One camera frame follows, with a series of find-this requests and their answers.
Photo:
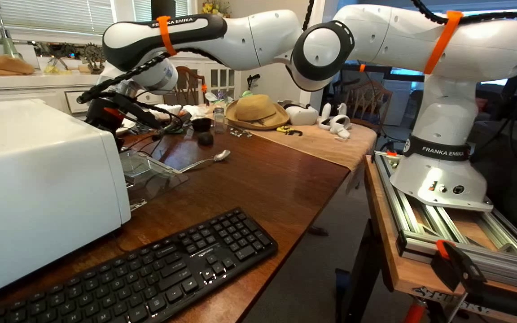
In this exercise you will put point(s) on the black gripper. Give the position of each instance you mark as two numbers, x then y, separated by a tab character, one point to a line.
109	114

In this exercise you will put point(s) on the silver spoon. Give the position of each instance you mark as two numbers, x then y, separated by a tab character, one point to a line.
220	157

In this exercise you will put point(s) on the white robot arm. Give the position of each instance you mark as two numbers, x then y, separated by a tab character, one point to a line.
454	53

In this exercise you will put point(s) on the glass oven door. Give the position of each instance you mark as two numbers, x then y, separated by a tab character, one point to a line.
148	178

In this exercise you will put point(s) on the wooden dining chair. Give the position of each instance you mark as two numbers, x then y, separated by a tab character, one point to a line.
190	87

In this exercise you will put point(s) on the black computer mouse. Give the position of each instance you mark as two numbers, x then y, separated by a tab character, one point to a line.
206	139

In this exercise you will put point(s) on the tan straw hat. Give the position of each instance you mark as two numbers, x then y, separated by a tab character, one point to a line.
258	112

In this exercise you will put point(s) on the black computer keyboard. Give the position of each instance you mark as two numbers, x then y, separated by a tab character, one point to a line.
156	283

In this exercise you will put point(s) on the white VR headset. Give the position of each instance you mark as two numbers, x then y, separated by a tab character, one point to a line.
303	116

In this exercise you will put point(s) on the beige table runner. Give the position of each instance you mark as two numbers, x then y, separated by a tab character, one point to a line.
324	144

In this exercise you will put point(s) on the white VR controller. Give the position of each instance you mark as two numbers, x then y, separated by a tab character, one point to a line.
339	125

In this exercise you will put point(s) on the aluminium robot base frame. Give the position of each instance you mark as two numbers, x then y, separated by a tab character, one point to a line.
488	238

